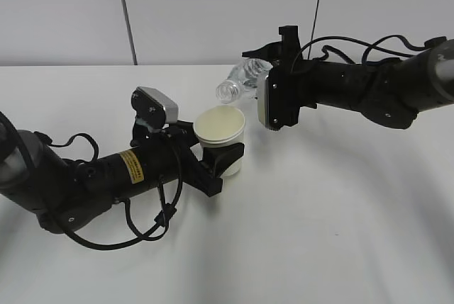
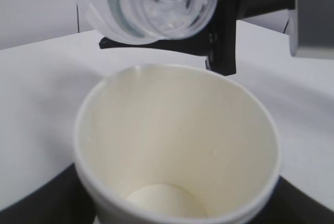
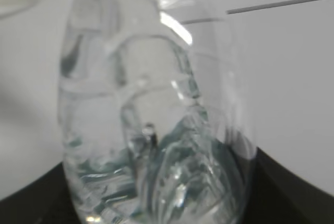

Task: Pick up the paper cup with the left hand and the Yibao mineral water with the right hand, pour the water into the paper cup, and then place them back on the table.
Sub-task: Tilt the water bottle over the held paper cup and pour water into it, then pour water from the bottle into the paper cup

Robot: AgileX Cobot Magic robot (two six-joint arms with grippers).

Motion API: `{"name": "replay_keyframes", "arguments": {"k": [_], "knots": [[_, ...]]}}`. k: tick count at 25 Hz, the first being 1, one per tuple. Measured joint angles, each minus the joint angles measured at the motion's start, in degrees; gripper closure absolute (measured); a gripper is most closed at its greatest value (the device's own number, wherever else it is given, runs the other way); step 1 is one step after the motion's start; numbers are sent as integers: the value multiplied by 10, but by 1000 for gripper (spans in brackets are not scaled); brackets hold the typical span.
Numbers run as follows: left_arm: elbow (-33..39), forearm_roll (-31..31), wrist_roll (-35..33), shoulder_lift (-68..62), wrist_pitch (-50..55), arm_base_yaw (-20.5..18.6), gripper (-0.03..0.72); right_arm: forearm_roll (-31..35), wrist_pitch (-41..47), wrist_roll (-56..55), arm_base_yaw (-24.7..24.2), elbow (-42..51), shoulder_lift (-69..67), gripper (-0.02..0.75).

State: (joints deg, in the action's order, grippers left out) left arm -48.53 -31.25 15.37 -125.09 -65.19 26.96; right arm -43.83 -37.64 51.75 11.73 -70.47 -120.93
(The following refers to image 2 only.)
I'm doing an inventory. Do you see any clear green-label water bottle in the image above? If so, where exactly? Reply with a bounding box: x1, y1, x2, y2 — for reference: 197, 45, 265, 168
79, 0, 218, 45

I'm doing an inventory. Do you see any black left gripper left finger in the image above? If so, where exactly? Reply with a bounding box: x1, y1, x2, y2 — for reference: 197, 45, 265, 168
1, 164, 96, 223

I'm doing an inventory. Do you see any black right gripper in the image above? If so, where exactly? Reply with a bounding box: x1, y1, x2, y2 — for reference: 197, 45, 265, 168
208, 0, 295, 76

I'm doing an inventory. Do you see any white paper cup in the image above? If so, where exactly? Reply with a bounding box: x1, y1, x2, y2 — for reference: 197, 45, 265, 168
73, 64, 281, 223

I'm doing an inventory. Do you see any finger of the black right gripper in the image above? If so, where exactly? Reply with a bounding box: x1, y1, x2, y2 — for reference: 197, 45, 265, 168
99, 36, 211, 56

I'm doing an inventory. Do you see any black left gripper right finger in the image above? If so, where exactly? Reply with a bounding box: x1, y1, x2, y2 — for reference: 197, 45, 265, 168
250, 177, 333, 224

